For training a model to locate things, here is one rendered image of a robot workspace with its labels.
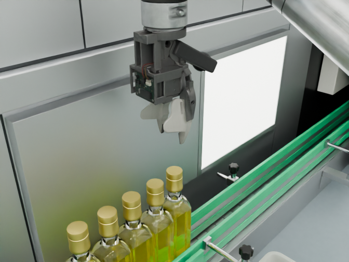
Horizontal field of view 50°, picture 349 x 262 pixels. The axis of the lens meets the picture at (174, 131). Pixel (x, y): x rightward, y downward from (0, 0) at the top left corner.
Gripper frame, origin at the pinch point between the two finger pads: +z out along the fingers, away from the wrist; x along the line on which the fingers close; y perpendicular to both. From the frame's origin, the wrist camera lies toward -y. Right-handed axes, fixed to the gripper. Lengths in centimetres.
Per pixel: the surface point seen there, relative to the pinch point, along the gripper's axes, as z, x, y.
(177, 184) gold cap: 11.5, 1.6, 0.6
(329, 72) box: 16, -21, -100
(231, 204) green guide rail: 35.0, -5.5, -26.5
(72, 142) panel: 0.9, -10.2, 16.3
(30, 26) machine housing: -20.4, -13.0, 19.4
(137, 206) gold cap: 10.4, 2.9, 11.3
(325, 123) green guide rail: 31, -11, -87
